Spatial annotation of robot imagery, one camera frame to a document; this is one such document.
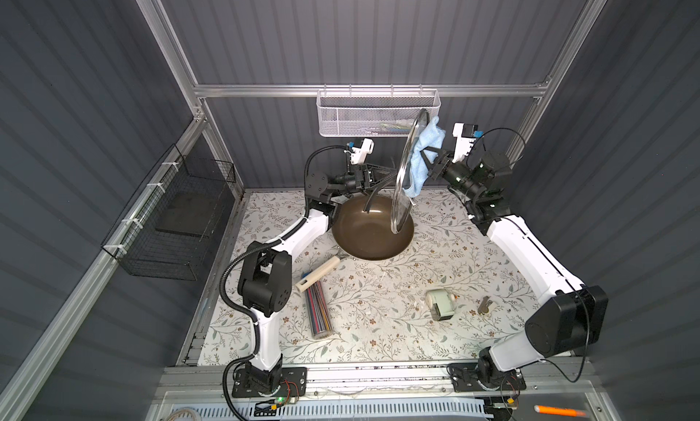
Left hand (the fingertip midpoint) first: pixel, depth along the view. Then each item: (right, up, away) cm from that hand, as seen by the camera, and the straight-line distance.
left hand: (405, 182), depth 62 cm
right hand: (+6, +10, +7) cm, 13 cm away
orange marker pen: (+43, -58, +7) cm, 72 cm away
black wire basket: (-60, -11, +8) cm, 62 cm away
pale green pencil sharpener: (+15, -36, +22) cm, 44 cm away
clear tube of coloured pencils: (-25, -31, +23) cm, 45 cm away
